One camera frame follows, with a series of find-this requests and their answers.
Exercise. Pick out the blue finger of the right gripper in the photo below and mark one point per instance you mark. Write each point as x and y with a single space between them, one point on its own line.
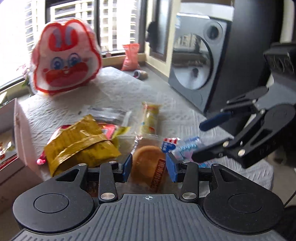
213 151
215 121

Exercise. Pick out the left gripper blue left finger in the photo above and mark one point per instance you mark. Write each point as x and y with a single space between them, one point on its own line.
110 173

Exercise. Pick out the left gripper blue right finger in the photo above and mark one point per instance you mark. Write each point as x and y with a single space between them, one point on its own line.
185 173

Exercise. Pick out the blue white candy packet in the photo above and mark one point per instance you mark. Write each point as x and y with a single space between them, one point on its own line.
180 150

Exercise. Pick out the orange cake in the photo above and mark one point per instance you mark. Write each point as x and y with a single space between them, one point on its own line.
148 164

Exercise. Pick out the yellow snack packet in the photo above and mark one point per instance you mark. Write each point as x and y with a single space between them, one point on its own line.
82 142

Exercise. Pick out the clear snack bar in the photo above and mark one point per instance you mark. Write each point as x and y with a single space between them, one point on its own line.
113 116

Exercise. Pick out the white quilted tablecloth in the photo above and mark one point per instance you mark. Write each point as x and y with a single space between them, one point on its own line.
116 89

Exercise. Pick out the yellow wrapped roll snack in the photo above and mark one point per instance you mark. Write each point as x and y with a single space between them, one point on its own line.
149 119

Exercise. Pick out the patterned slipper on floor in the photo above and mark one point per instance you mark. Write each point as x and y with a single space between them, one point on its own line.
140 74

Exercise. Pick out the black round-window appliance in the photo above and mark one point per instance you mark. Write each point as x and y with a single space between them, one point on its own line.
200 43

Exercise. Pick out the pink cardboard box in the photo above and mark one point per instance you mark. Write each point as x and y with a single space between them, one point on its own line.
19 171

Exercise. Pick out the orange chip bag on floor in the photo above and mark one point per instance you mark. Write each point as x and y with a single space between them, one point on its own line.
130 62

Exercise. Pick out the red white bunny snack bag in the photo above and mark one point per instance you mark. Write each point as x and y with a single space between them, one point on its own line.
66 56

